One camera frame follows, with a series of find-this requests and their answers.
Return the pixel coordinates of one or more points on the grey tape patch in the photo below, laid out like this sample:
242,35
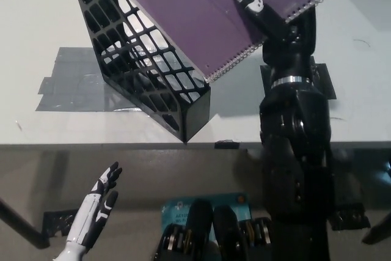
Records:
70,83

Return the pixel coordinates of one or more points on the purple spiral notebook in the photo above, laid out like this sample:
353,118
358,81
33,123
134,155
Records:
189,19

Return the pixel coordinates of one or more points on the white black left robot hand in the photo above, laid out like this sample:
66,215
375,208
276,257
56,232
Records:
91,212

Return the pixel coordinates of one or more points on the teal cardboard box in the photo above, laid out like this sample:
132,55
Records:
175,212

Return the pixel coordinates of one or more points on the black lattice magazine stand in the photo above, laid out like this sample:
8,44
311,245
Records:
198,111

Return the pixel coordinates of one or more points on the black floor tape patch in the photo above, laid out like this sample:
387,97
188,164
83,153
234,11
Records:
56,222
351,218

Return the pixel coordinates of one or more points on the small black tape strip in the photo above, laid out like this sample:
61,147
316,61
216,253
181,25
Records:
227,144

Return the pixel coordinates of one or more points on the black table leg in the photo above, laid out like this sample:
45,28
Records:
18,224
377,232

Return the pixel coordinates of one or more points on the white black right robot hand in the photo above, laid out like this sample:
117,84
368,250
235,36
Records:
290,50

